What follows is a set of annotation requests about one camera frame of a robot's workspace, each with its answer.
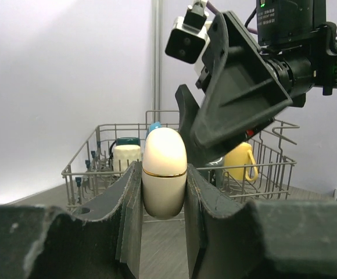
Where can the pink earbud charging case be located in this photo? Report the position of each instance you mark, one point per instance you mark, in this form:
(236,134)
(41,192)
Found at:
(164,173)

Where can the grey corner frame post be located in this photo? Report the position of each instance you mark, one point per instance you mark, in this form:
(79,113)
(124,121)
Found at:
(157,56)

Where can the blue polka dot plate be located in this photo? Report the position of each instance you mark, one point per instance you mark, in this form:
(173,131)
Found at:
(152,129)

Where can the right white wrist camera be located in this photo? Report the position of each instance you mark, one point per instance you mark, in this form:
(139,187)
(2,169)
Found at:
(188,38)

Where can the grey green mug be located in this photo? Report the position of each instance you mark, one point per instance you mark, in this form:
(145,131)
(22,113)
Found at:
(214,172)

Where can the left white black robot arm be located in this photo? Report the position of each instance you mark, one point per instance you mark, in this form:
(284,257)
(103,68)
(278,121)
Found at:
(298,238)

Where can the dark teal mug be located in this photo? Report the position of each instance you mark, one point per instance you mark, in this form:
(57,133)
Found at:
(123,141)

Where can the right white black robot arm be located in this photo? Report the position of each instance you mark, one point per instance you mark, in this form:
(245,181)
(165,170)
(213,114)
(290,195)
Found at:
(293,29)

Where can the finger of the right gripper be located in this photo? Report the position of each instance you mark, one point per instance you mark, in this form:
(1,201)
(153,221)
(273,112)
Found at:
(188,109)

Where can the cream mug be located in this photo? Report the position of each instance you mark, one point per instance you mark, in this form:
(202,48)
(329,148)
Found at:
(124,155)

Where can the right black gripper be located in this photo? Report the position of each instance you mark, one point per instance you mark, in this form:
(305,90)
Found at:
(246,90)

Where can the yellow mug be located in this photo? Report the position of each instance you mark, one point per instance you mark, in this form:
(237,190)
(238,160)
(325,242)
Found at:
(241,163)

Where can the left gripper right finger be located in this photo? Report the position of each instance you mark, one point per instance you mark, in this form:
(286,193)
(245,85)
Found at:
(223,237)

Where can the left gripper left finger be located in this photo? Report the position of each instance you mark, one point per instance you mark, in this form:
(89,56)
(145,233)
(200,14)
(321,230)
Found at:
(103,239)

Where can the grey wire dish rack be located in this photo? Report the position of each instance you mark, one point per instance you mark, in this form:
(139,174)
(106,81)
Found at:
(259,169)

